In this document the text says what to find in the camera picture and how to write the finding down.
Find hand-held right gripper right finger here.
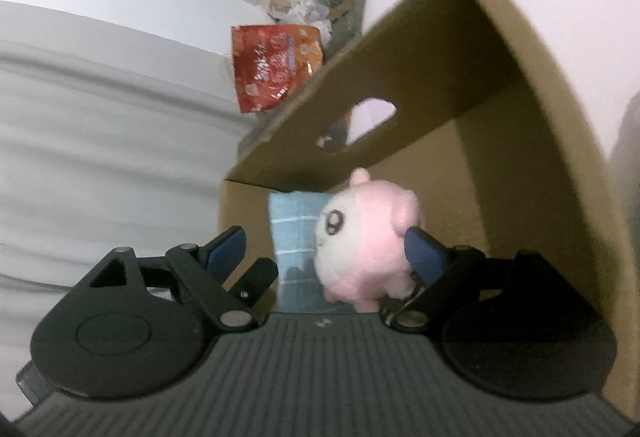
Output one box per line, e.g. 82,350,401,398
380,226,563,332

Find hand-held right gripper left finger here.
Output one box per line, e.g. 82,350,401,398
89,225,279,332

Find pink plush toy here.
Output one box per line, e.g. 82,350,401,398
315,168,426,315

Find brown cardboard box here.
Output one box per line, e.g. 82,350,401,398
218,0,640,418

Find blue checked towel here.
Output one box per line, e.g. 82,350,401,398
269,191,361,315

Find white curtain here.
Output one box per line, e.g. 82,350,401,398
0,0,261,383

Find red snack bag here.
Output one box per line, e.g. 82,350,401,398
231,23,325,114

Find crumpled white plastic bags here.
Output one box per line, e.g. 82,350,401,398
240,0,333,38

